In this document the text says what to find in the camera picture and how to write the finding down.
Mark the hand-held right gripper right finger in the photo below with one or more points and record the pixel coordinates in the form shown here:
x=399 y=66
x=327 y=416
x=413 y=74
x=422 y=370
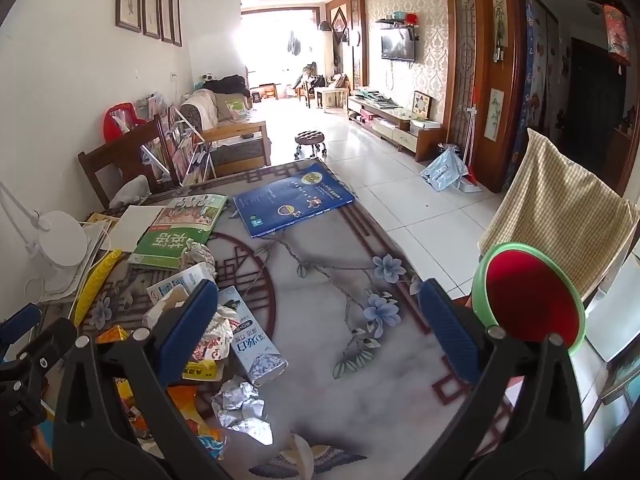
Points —
x=450 y=330

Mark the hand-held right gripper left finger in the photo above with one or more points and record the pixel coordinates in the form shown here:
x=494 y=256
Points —
x=182 y=325

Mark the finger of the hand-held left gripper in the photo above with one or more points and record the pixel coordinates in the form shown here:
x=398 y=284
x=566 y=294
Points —
x=47 y=350
x=20 y=317

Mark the white paper bag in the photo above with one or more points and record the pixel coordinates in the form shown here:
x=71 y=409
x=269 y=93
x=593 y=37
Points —
x=217 y=335

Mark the red bin with green rim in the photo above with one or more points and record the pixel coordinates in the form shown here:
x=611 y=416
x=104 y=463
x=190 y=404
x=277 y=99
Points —
x=530 y=295

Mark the small white blue carton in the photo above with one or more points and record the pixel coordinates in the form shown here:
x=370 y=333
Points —
x=175 y=282

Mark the small yellow box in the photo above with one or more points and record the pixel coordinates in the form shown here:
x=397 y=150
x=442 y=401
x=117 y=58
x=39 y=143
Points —
x=205 y=371

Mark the small orange box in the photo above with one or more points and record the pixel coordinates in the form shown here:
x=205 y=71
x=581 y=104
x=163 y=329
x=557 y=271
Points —
x=117 y=334

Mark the crumpled grey paper ball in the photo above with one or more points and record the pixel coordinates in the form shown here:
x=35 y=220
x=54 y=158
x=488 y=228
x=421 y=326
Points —
x=197 y=255

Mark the tall blue white carton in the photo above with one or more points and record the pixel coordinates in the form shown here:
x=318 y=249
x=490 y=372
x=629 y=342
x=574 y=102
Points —
x=255 y=350

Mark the orange snack packet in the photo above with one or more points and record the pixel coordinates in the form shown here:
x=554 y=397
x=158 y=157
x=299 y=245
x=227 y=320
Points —
x=187 y=402

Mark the white desk lamp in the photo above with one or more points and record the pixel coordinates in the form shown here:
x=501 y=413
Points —
x=60 y=245

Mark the yellow plastic strip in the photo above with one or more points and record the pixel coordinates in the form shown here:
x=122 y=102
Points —
x=97 y=282

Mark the green book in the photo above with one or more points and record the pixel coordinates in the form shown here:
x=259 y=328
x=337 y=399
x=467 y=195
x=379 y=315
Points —
x=170 y=240

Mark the crumpled silver foil wrapper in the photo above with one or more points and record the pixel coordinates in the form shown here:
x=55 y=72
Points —
x=240 y=405

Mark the white board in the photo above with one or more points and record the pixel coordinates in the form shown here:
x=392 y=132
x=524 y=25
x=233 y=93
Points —
x=132 y=225

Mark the white plastic bag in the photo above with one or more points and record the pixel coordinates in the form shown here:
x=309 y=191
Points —
x=130 y=191

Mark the blue plastic bag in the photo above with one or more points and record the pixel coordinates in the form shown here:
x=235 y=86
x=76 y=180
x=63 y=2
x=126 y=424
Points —
x=445 y=170

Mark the blue book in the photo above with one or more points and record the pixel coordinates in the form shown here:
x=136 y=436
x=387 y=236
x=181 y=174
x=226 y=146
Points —
x=295 y=197

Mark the yellow checked cloth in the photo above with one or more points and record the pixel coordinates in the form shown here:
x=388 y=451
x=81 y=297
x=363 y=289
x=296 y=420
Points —
x=560 y=200

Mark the red white mop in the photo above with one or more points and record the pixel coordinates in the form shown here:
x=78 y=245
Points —
x=471 y=160

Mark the magazine rack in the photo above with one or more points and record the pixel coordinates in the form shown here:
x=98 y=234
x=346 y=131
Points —
x=187 y=152

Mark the dark wooden chair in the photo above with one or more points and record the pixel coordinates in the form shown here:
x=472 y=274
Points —
x=120 y=155

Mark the wooden sofa with cushions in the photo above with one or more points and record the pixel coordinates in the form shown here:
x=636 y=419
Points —
x=235 y=147

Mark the television cabinet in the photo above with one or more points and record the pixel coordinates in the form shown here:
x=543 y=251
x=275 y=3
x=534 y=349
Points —
x=400 y=132

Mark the red plastic bag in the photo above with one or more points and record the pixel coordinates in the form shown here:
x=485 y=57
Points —
x=117 y=120

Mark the round tufted stool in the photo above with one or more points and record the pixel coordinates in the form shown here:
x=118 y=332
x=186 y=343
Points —
x=310 y=139

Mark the black jacket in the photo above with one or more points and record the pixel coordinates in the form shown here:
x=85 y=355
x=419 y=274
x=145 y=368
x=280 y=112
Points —
x=227 y=84

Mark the cartoon print door curtain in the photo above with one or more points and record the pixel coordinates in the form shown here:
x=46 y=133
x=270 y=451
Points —
x=532 y=85

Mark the small wooden table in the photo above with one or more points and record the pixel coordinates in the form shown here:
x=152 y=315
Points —
x=334 y=96

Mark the red hanging decoration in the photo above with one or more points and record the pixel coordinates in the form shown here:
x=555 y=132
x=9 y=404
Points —
x=616 y=35

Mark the bamboo wall scroll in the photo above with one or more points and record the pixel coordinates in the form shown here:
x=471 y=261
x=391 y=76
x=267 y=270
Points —
x=495 y=112

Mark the wall television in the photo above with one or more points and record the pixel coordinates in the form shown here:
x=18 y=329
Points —
x=398 y=45

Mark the wall shelf with boxes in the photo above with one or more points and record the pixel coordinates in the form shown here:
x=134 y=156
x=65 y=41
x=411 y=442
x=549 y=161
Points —
x=400 y=21

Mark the tall flower wall scroll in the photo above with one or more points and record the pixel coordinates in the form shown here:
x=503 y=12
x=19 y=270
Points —
x=499 y=20

